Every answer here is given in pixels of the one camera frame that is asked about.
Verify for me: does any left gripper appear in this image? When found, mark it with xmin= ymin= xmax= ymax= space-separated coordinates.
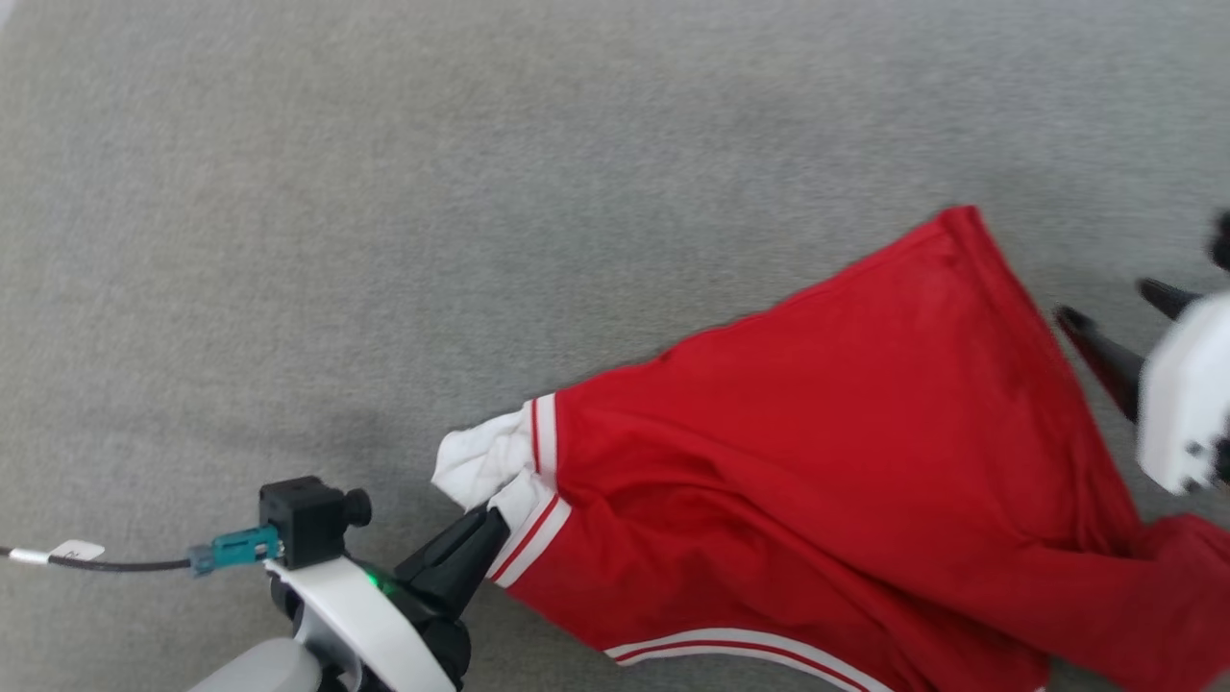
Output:
xmin=264 ymin=507 xmax=511 ymax=692

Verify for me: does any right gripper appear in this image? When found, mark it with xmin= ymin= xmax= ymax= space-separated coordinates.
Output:
xmin=1054 ymin=278 xmax=1230 ymax=497

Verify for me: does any red and white jersey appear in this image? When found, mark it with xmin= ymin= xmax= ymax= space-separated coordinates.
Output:
xmin=430 ymin=205 xmax=1230 ymax=692

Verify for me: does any grey fabric sofa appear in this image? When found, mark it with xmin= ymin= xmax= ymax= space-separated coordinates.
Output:
xmin=0 ymin=0 xmax=1230 ymax=692

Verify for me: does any black cable teal connector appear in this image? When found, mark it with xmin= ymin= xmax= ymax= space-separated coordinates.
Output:
xmin=0 ymin=526 xmax=283 ymax=579

